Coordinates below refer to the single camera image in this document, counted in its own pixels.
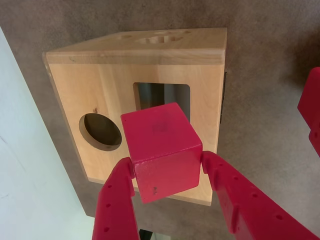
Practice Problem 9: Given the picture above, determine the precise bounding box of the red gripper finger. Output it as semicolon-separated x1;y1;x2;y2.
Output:
199;149;320;240
91;156;141;240

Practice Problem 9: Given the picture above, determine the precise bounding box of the red wooden cube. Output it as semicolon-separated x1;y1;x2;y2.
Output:
120;101;203;205

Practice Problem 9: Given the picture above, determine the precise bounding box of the wooden shape sorter box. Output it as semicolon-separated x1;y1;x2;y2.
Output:
41;27;228;207

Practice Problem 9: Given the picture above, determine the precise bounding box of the black post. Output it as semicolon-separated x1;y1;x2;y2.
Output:
138;228;173;240

